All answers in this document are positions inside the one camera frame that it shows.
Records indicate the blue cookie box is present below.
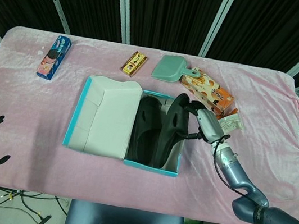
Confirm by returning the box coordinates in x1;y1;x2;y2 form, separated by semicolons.
35;32;74;84

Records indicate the small yellow brown box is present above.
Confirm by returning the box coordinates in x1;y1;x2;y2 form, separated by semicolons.
119;49;150;81

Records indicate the white and orange snack packet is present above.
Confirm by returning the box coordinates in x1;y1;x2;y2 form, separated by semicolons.
215;106;249;132

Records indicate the black shoe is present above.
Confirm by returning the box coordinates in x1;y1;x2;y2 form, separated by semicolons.
125;93;166;166
149;89;196;172

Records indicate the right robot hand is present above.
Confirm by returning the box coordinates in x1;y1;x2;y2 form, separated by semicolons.
176;97;236;148

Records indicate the orange biscuit box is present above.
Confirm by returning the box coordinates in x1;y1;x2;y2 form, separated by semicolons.
176;64;241;122

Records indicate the pink velvet table cloth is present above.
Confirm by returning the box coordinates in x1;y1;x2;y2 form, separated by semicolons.
0;22;299;224

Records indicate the teal cardboard shoe box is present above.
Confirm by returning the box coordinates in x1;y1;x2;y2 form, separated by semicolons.
59;70;193;179

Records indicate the mint green plastic dustpan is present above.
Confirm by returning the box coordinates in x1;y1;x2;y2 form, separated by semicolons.
150;53;203;87

